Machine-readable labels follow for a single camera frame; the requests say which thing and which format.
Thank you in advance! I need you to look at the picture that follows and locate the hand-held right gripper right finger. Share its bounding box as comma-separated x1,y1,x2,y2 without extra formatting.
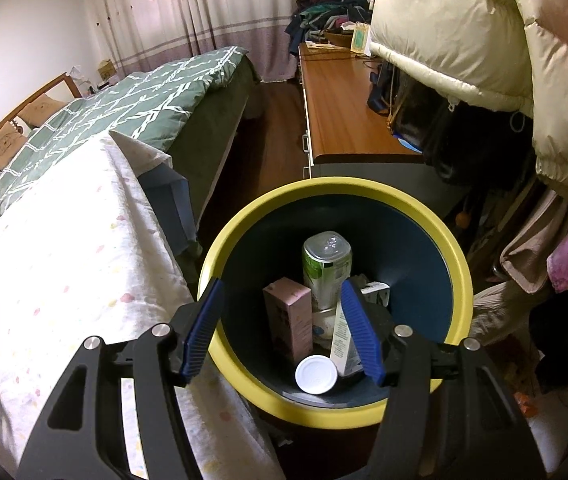
340,279,547,480

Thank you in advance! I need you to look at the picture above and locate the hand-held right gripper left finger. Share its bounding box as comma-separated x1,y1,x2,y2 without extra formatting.
16,277,225,480

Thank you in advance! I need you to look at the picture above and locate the beige printed box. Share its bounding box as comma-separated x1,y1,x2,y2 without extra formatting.
329,302,367,377

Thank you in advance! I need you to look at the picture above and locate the white black-printed box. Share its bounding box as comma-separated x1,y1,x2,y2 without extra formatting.
359,275,391,308

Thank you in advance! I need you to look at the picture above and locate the white pink-spotted bottle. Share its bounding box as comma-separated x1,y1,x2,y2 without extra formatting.
295,355,339,395

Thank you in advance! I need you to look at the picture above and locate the green labelled plastic bottle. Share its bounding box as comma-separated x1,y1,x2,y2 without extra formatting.
303,231,353,313

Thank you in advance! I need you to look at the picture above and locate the pink carton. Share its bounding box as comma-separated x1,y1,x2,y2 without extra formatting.
263,277,313,356

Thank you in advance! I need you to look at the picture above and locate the yellow rimmed trash bin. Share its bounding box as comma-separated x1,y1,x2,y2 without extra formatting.
197,176,474,430

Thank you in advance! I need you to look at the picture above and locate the white floral tablecloth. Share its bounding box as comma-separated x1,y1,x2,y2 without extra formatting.
0,130,285,480

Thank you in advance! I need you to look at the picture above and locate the blue grey panel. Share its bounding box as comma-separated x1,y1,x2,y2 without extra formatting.
141,165,199,256

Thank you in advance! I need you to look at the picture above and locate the beige cloth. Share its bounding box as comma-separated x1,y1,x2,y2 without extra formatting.
499,180,568,296

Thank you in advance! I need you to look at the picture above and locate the tan pillow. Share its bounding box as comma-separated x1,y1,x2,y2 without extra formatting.
18,94,67,128
0,122,29,171

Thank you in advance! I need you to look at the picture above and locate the black bag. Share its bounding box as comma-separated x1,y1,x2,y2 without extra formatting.
366,62,470,181

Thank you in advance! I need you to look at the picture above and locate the wooden dresser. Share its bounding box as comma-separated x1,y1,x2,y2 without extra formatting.
296,42,470,221

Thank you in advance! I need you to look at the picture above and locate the bed with green cover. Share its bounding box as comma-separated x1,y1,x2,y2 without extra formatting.
0,46,262,221

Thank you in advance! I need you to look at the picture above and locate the wooden headboard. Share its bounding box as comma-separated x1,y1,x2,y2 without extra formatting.
0,71,82,171

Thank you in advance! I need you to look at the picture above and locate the woven basket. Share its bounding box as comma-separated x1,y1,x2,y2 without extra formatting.
324,30,357,49

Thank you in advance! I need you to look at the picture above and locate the green packet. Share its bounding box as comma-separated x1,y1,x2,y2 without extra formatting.
353,22,372,55

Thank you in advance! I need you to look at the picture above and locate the clothes pile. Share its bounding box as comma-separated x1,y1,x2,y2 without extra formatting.
284,0,377,46

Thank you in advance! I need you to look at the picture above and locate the pink curtain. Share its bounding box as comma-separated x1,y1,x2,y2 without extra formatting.
76,0,369,83

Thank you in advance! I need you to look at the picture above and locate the cream puffer jacket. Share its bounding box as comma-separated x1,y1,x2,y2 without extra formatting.
369,0,568,203

